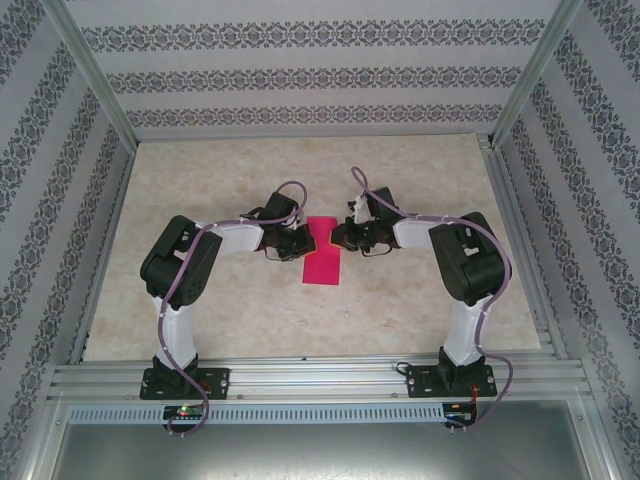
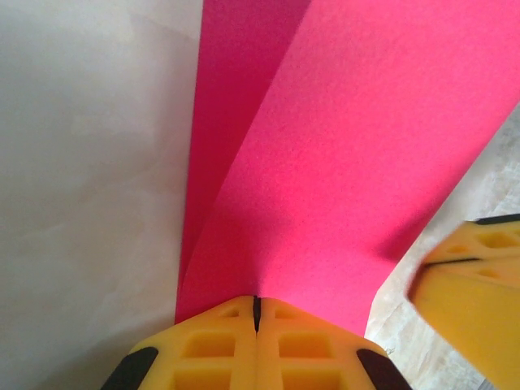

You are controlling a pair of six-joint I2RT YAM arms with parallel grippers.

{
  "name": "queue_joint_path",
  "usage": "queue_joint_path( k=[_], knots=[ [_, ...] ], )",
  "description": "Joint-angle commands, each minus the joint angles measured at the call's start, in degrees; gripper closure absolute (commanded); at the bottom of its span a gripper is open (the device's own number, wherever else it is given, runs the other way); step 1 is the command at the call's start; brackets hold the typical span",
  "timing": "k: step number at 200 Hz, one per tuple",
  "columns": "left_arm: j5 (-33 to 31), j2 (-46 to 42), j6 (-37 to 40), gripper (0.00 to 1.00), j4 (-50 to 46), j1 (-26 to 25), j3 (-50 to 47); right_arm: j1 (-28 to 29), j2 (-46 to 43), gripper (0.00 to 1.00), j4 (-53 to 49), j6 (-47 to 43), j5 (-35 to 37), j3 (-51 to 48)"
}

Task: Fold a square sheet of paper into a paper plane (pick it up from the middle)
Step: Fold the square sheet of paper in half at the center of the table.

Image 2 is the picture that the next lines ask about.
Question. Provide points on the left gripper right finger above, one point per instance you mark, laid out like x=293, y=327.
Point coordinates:
x=308, y=357

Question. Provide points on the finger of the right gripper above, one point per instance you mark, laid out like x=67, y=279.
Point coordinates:
x=471, y=317
x=483, y=241

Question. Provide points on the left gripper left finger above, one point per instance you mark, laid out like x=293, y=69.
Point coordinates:
x=211, y=357

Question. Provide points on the pink square paper sheet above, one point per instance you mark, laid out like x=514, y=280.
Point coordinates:
x=325, y=162

